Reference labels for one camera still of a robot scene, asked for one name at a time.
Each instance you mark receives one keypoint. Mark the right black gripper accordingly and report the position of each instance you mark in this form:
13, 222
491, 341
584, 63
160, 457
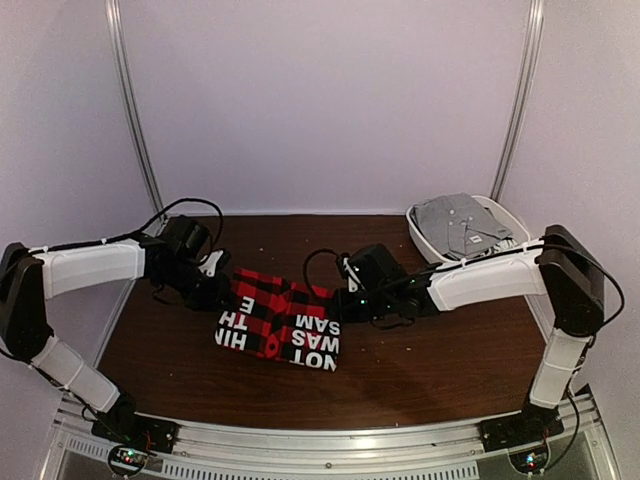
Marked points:
347, 314

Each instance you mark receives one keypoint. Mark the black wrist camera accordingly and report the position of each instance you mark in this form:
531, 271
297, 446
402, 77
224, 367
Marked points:
370, 267
192, 243

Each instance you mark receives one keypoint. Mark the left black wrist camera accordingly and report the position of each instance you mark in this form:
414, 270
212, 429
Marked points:
192, 243

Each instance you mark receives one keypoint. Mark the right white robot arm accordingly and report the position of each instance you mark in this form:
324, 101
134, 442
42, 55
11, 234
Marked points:
556, 266

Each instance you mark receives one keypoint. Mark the red black plaid shirt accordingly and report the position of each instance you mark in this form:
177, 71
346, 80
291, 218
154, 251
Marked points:
274, 319

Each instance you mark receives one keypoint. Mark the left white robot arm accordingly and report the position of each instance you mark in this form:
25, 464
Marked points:
38, 285

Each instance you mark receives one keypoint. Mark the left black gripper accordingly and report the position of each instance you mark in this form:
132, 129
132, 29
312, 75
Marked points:
217, 294

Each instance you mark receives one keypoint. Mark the grey button shirt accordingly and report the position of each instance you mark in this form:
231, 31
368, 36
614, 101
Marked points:
457, 226

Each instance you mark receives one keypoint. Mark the left aluminium frame post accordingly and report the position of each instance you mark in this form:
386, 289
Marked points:
131, 111

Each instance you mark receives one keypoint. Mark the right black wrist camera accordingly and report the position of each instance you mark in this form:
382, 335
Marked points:
370, 267

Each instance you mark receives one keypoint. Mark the aluminium front rail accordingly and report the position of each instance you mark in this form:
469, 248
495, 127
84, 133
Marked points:
450, 450

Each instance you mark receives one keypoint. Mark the white plastic tub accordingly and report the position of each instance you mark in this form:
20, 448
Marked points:
520, 233

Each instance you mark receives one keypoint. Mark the right aluminium frame post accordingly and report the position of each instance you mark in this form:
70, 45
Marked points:
528, 65

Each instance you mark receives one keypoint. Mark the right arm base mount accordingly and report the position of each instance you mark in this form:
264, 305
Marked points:
532, 424

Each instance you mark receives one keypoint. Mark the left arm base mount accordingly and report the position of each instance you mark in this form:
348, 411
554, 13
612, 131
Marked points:
123, 424

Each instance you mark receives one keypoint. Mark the aluminium frame post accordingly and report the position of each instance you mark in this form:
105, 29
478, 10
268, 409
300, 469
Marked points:
131, 111
528, 65

